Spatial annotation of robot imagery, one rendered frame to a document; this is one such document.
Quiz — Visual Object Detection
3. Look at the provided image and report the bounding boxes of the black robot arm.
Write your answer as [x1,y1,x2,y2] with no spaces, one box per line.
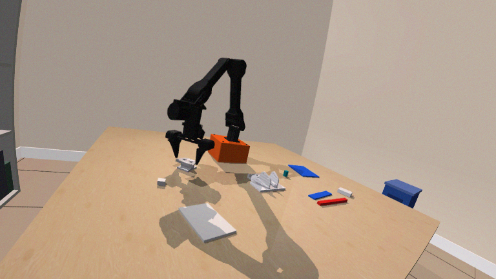
[167,58,247,143]

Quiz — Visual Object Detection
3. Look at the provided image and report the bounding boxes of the red rectangular bar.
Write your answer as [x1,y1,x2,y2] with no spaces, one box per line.
[317,198,347,206]

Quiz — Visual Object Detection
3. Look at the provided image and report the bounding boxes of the small white block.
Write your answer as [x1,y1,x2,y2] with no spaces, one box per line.
[337,187,352,198]
[157,178,166,186]

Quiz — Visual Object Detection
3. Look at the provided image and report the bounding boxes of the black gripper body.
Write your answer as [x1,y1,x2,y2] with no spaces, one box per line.
[165,120,215,150]

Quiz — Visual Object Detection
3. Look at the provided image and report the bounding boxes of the blue flat plate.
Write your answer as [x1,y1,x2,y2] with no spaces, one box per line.
[288,165,319,178]
[308,191,332,200]

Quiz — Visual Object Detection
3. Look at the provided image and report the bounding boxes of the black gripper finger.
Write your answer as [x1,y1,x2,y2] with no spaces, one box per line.
[168,139,181,158]
[195,148,207,165]

